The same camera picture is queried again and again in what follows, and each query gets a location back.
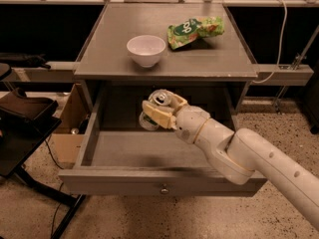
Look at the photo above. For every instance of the black stand with tray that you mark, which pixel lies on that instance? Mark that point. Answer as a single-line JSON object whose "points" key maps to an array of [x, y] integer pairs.
{"points": [[25, 125]]}

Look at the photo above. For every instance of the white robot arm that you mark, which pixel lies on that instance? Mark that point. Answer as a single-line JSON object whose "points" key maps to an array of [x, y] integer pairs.
{"points": [[235, 154]]}

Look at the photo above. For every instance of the cardboard box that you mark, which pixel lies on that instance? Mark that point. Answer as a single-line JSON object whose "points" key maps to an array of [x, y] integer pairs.
{"points": [[67, 138]]}

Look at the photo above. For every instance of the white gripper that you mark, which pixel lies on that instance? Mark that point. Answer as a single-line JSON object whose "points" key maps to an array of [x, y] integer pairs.
{"points": [[189, 122]]}

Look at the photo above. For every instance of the green chip bag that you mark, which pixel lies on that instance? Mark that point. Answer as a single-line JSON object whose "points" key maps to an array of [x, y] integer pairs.
{"points": [[194, 29]]}

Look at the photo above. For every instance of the white bowl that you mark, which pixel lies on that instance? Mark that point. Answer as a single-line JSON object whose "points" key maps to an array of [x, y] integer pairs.
{"points": [[146, 50]]}

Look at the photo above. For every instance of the grey cabinet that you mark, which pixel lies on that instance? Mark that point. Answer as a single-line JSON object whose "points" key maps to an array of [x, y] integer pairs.
{"points": [[218, 59]]}

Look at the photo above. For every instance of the grey open top drawer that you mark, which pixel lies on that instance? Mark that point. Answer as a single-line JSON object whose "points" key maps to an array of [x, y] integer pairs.
{"points": [[118, 158]]}

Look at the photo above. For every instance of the metal drawer knob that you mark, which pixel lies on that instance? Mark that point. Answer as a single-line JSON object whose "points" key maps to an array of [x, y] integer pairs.
{"points": [[164, 190]]}

